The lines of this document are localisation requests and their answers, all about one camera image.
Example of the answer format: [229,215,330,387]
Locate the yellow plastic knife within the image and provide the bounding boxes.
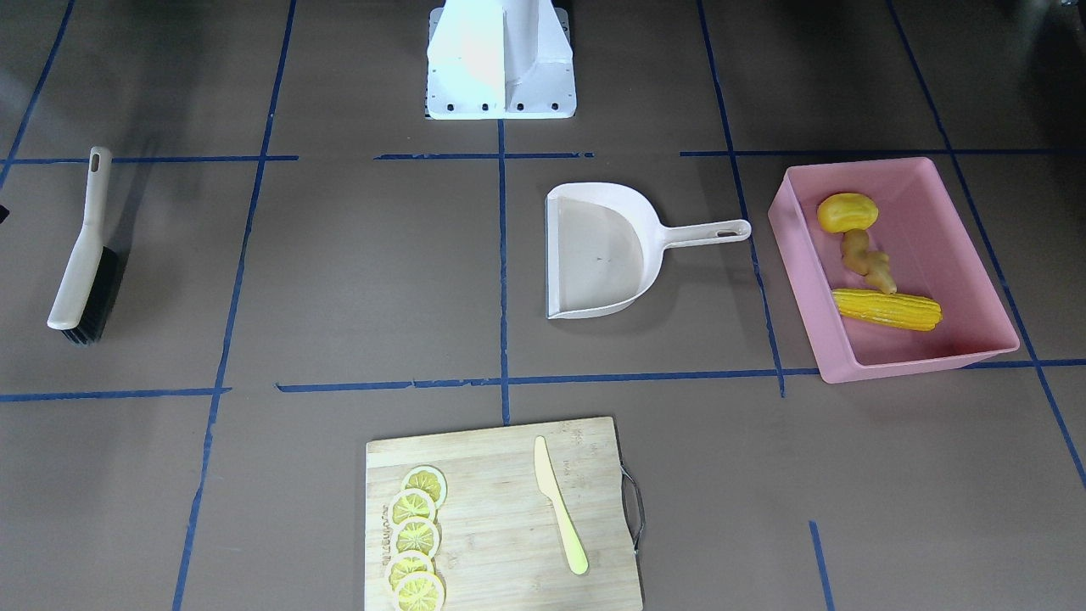
[533,434,590,576]

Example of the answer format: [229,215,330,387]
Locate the tan toy ginger root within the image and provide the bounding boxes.
[841,229,898,294]

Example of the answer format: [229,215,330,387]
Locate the lemon slice bottom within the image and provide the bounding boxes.
[393,571,446,611]

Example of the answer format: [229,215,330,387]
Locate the lemon slice top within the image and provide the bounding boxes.
[400,464,449,509]

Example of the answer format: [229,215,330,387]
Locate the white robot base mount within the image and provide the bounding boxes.
[424,1,578,120]

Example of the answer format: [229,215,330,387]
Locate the beige plastic dustpan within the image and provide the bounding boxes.
[546,182,752,320]

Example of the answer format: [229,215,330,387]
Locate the bamboo cutting board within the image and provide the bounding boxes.
[363,417,643,610]

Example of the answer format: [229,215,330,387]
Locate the beige hand brush black bristles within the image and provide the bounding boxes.
[47,147,119,345]

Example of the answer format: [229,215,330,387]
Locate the pink plastic bin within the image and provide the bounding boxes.
[768,156,1020,384]

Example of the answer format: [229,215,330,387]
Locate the yellow toy potato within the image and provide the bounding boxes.
[817,193,880,233]

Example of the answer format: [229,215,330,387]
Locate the lemon slice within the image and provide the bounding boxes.
[390,517,441,559]
[386,488,437,526]
[400,464,449,509]
[386,549,435,591]
[393,571,446,611]

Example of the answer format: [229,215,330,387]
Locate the yellow toy corn cob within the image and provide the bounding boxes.
[831,289,943,332]

